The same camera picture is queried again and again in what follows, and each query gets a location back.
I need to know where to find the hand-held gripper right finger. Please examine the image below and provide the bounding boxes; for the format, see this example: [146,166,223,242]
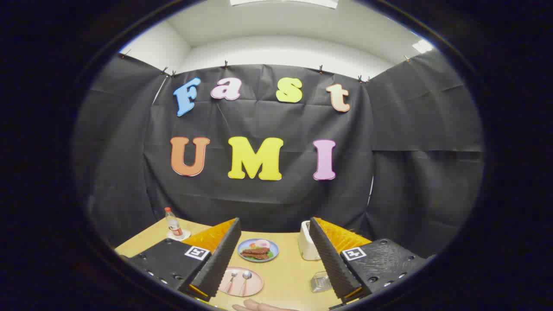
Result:
[308,217,432,305]

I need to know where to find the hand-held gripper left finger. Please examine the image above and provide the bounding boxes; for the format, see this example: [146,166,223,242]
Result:
[125,217,242,303]

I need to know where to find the spoon with red checked handle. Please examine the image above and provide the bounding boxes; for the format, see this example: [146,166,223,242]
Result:
[240,270,253,297]

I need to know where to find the white toaster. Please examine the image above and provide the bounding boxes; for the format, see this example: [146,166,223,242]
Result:
[298,220,321,261]

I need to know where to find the pink plate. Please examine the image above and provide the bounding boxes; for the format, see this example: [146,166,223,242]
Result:
[218,267,264,297]

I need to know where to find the blue plate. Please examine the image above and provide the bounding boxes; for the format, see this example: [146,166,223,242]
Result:
[237,238,280,263]

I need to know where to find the clear bottle with red cap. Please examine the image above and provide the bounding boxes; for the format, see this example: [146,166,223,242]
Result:
[164,207,183,238]

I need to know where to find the metal wire basket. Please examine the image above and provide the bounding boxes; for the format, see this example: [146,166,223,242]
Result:
[310,271,334,293]

